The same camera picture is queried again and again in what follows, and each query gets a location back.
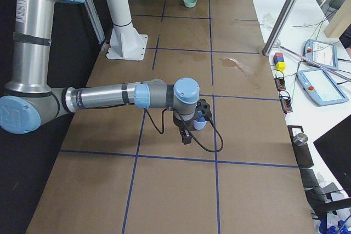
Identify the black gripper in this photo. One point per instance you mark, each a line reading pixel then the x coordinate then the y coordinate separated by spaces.
pixel 181 125

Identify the blue plastic cup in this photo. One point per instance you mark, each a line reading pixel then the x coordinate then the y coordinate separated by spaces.
pixel 199 124

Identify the mint green bowl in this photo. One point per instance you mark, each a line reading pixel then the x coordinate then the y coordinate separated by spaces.
pixel 190 3

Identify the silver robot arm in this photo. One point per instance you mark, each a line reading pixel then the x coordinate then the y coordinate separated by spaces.
pixel 75 60

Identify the black power strip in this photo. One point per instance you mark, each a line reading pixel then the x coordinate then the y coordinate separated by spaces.
pixel 284 96

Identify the small metal cup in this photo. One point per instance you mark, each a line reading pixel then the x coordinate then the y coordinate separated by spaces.
pixel 300 139

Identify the red blue yellow blocks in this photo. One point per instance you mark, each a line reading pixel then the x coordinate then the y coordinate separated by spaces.
pixel 279 62

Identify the crumpled white tissue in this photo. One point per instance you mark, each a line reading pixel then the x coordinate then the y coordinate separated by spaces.
pixel 268 21

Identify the near teach pendant tablet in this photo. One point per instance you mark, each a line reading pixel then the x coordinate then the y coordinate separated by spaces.
pixel 321 88

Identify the teach pendant tablet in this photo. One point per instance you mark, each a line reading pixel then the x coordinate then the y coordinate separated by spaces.
pixel 321 53
pixel 321 88

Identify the black monitor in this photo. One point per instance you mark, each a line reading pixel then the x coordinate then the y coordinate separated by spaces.
pixel 334 149

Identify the far teach pendant tablet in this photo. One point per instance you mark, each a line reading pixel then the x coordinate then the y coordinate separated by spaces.
pixel 321 53

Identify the wooden board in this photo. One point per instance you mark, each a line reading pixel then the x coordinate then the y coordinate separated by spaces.
pixel 339 23

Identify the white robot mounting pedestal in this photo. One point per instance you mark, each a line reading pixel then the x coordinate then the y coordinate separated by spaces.
pixel 125 42

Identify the aluminium frame post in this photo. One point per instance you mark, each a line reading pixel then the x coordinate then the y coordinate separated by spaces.
pixel 278 26

